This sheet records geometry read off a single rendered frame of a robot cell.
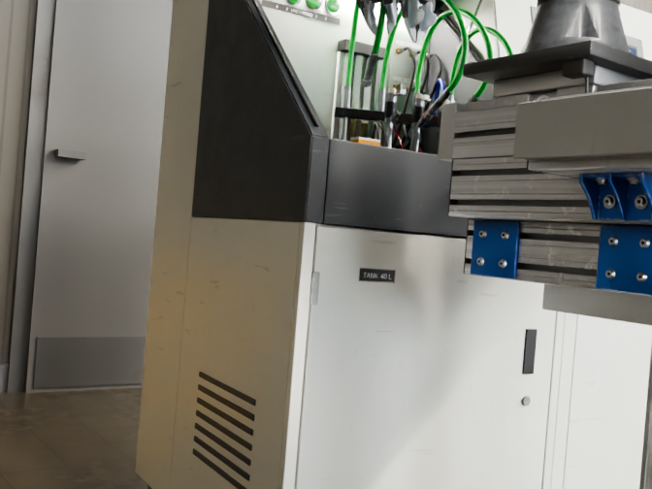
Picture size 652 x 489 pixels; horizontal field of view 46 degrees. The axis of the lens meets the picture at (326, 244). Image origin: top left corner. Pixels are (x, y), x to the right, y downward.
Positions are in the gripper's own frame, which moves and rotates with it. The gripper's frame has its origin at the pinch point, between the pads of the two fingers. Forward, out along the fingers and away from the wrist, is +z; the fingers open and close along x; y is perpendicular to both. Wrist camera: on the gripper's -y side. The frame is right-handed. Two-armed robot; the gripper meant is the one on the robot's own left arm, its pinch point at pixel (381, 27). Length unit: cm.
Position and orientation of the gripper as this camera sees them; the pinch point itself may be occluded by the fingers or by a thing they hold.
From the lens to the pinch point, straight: 170.5
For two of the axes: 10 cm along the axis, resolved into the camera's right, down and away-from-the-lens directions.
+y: 0.4, 6.8, -7.3
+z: 1.6, 7.2, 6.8
